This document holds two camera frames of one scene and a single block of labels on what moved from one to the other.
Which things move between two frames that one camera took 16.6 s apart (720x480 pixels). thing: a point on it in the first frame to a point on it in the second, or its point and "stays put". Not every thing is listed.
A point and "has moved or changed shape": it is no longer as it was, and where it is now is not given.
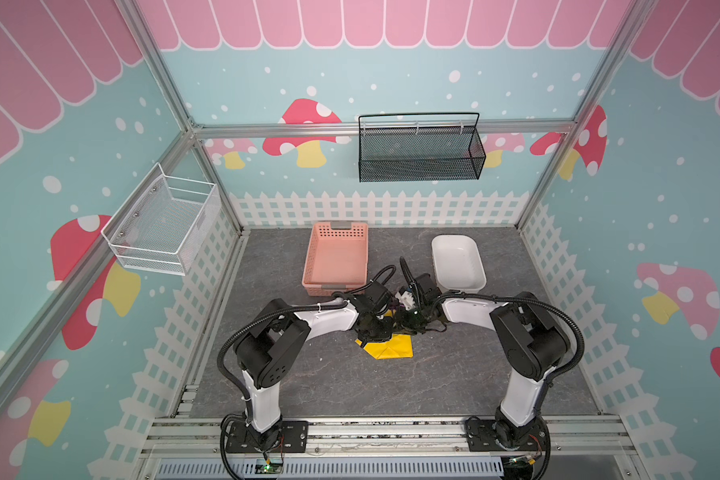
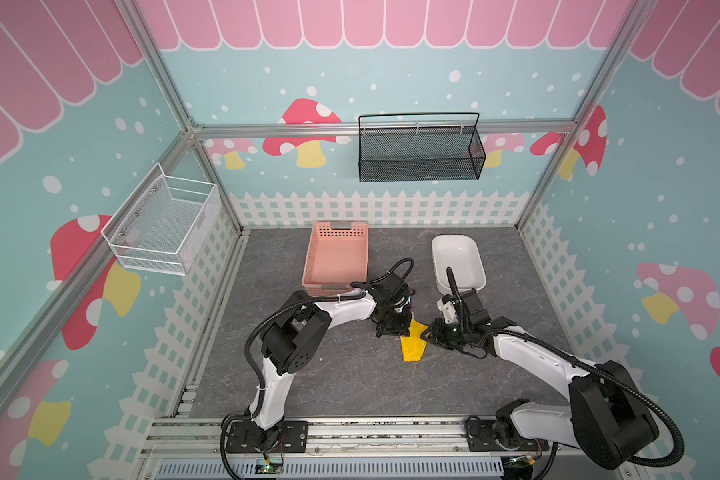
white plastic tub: x=458 y=263 stays put
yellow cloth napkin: x=398 y=347 has moved or changed shape
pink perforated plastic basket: x=337 y=259 stays put
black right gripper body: x=414 y=322 to x=442 y=335
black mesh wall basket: x=419 y=146 stays put
